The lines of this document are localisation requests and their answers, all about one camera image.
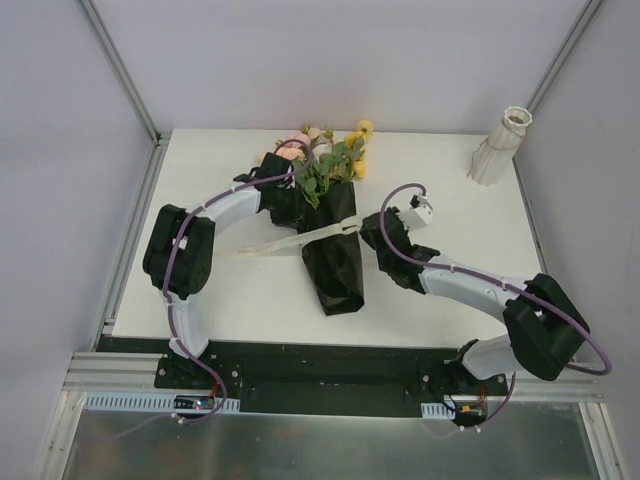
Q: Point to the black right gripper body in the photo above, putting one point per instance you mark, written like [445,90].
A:
[375,228]

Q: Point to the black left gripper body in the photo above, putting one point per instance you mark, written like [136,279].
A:
[288,211]

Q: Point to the artificial flower bunch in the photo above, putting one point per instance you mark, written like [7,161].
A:
[336,160]

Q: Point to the cream printed ribbon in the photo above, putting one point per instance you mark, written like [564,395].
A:
[345,227]

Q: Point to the black wrapping paper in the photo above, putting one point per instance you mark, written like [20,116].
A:
[334,263]

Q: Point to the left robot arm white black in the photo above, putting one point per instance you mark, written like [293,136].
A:
[179,255]

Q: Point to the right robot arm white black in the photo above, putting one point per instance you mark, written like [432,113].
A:
[540,319]

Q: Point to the white ribbed ceramic vase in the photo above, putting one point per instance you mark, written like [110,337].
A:
[495,153]

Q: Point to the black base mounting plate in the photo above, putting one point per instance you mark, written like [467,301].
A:
[331,380]

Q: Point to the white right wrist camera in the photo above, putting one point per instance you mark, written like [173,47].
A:
[419,214]

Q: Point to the left aluminium frame post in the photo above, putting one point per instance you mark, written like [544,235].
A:
[107,45]

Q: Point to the right white cable duct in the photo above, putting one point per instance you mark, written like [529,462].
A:
[438,411]

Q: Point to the white cable duct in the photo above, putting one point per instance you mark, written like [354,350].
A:
[438,411]
[185,404]

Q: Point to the aluminium front rail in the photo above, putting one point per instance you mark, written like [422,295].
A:
[105,371]

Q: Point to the left white cable duct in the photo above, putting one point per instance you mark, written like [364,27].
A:
[185,404]

